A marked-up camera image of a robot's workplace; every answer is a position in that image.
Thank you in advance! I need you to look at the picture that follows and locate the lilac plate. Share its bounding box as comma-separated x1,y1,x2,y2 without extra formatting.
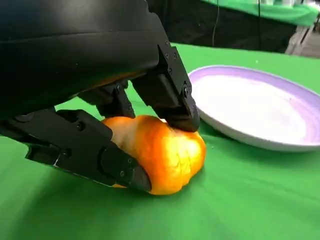
187,64,320,154

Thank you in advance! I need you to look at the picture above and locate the grey metal frame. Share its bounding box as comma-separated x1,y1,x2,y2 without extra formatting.
284,21,320,55

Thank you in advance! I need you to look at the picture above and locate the orange white toy bread roll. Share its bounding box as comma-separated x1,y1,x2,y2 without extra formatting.
99,114,207,196

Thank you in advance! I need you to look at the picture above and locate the black drape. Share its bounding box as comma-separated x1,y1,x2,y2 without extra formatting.
146,0,298,54

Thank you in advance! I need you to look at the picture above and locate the green cloth of neighbouring table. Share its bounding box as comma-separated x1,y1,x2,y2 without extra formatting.
199,0,320,27

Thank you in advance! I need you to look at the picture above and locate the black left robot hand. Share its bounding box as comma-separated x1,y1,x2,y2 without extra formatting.
0,0,201,193

